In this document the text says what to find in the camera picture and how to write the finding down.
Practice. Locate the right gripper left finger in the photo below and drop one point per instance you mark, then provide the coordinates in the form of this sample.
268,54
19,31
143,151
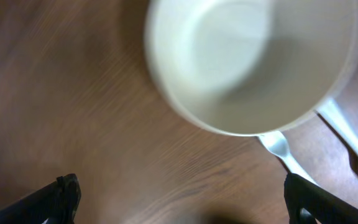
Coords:
55,203

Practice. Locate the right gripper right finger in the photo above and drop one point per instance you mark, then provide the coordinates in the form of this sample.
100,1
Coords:
308,203

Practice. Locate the cream bowl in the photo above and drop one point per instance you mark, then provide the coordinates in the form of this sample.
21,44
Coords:
248,67

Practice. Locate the white plastic spoon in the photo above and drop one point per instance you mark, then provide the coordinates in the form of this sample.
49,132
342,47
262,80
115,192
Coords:
333,115

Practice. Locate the white plastic fork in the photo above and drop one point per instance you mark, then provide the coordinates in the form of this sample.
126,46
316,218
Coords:
276,143

